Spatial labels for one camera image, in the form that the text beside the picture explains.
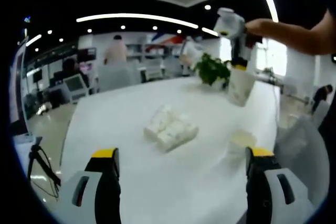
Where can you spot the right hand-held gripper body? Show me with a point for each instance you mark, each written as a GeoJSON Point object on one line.
{"type": "Point", "coordinates": [231, 23]}

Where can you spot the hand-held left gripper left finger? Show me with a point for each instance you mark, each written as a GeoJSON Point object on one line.
{"type": "Point", "coordinates": [107, 190]}

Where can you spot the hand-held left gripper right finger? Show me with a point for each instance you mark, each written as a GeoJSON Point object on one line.
{"type": "Point", "coordinates": [258, 190]}

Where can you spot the pile of paper cups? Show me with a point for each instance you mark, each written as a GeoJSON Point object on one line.
{"type": "Point", "coordinates": [170, 129]}

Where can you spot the green potted plant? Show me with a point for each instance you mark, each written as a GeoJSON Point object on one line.
{"type": "Point", "coordinates": [211, 70]}

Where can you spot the grey chair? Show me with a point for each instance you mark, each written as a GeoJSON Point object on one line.
{"type": "Point", "coordinates": [302, 155]}

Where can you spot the white table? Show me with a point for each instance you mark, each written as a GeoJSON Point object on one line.
{"type": "Point", "coordinates": [118, 119]}

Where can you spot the black tripod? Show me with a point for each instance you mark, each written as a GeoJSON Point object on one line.
{"type": "Point", "coordinates": [39, 158]}

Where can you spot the white office chair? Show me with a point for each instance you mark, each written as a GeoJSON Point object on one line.
{"type": "Point", "coordinates": [76, 87]}

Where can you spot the grey partition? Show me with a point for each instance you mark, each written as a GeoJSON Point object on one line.
{"type": "Point", "coordinates": [118, 75]}

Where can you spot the dark monitor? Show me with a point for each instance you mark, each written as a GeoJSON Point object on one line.
{"type": "Point", "coordinates": [86, 54]}

